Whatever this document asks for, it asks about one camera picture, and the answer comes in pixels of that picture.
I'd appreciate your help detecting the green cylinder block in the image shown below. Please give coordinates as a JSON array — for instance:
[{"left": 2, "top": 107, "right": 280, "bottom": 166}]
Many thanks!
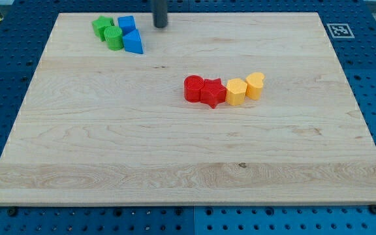
[{"left": 104, "top": 26, "right": 124, "bottom": 50}]

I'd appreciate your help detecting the yellow heart block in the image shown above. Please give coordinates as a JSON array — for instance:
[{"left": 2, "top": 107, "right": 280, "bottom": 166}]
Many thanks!
[{"left": 245, "top": 72, "right": 265, "bottom": 101}]

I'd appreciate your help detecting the blue triangle block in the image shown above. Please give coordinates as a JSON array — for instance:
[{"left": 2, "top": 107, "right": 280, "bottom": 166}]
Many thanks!
[{"left": 123, "top": 29, "right": 144, "bottom": 54}]

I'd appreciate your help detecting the blue cube block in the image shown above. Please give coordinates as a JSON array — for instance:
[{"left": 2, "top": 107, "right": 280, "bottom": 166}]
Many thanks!
[{"left": 117, "top": 16, "right": 136, "bottom": 35}]

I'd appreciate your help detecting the red star block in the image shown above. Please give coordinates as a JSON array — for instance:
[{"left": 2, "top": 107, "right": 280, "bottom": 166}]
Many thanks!
[{"left": 200, "top": 78, "right": 227, "bottom": 109}]

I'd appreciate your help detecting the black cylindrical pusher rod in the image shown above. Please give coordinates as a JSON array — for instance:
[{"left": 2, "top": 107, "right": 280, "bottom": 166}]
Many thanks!
[{"left": 151, "top": 0, "right": 168, "bottom": 29}]

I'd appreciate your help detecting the white fiducial marker tag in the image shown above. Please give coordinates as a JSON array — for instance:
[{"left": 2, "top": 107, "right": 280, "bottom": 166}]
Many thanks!
[{"left": 327, "top": 23, "right": 354, "bottom": 39}]

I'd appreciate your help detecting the yellow hexagon block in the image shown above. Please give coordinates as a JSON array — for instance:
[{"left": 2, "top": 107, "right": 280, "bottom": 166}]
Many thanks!
[{"left": 226, "top": 78, "right": 247, "bottom": 106}]

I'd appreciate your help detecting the red cylinder block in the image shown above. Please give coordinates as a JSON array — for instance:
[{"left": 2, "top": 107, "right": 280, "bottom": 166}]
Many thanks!
[{"left": 184, "top": 75, "right": 204, "bottom": 102}]

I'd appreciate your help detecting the light wooden board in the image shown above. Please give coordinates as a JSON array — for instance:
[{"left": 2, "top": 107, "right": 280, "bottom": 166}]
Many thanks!
[{"left": 0, "top": 12, "right": 376, "bottom": 207}]

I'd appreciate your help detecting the green star block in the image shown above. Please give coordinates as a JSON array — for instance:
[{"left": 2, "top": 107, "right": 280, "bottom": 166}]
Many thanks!
[{"left": 91, "top": 16, "right": 114, "bottom": 42}]

